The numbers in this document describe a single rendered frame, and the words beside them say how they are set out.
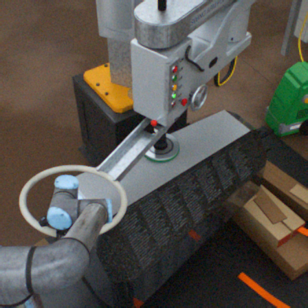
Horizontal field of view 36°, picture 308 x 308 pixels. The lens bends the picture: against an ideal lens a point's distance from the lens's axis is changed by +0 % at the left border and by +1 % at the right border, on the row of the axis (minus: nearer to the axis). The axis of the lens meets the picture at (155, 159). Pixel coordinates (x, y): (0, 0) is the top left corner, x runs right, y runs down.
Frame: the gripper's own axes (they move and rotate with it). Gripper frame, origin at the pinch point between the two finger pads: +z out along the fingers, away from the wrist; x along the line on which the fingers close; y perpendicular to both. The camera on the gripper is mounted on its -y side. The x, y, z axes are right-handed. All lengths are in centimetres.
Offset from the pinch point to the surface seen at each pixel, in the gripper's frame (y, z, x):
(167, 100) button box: 34, -46, 58
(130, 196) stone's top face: 24, 8, 47
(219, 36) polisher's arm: 55, -66, 98
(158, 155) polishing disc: 34, -2, 75
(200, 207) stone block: 62, 17, 59
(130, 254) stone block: 29.1, 27.2, 25.4
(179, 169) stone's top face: 47, 1, 69
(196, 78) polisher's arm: 47, -47, 84
